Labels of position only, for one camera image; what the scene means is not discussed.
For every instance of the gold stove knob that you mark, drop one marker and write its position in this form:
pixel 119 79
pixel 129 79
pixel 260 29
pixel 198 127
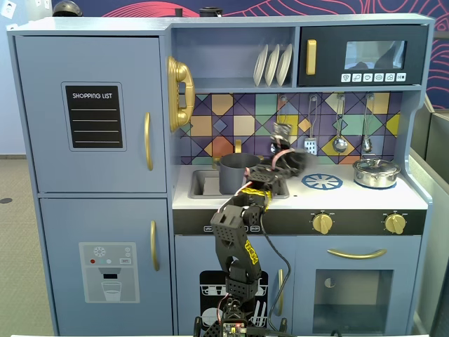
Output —
pixel 395 223
pixel 322 223

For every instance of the small black cylinder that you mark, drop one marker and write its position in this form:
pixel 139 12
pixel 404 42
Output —
pixel 178 12

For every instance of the motor controller board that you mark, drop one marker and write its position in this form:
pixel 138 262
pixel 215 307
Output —
pixel 233 330

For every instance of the small wrist camera board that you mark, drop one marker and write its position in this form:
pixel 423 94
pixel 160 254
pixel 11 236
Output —
pixel 282 130

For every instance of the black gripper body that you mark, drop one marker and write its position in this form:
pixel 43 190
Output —
pixel 304 159

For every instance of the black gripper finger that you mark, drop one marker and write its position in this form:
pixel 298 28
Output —
pixel 299 154
pixel 297 172

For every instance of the white wall socket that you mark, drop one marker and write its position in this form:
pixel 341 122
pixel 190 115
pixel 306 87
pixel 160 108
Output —
pixel 7 10

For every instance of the white toy plate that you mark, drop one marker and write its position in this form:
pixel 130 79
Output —
pixel 284 65
pixel 260 66
pixel 271 66

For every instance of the steel slotted toy spatula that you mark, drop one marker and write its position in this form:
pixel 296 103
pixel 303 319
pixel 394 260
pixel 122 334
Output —
pixel 311 146

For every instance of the gray desk divider panel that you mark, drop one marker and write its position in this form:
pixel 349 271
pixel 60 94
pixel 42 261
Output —
pixel 431 245

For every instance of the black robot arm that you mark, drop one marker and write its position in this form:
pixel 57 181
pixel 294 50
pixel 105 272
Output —
pixel 233 242

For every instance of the black cup with tag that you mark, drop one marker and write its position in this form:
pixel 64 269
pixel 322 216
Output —
pixel 209 11

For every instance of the black helmet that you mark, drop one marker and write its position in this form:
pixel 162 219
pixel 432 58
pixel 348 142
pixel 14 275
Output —
pixel 67 8

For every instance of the shiny steel pot lid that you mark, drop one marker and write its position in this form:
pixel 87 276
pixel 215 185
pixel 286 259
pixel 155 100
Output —
pixel 375 164

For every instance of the gold toy telephone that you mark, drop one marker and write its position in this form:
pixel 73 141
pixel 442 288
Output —
pixel 180 91

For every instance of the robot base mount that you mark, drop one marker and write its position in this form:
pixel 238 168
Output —
pixel 210 328

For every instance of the steel toy ladle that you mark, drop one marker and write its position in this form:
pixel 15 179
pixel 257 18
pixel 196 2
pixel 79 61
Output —
pixel 339 144

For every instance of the shiny steel toy pot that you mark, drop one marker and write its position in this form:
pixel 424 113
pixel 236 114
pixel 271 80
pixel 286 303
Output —
pixel 375 179

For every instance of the dark gray toy pot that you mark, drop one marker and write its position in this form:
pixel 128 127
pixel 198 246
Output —
pixel 231 175

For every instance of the black toy microwave door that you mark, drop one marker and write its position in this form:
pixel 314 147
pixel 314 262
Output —
pixel 329 52

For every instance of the blue toy play kitchen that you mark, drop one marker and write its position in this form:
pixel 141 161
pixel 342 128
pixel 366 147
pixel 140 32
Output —
pixel 105 175

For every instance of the steel toy spoon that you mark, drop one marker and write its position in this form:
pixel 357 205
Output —
pixel 367 145

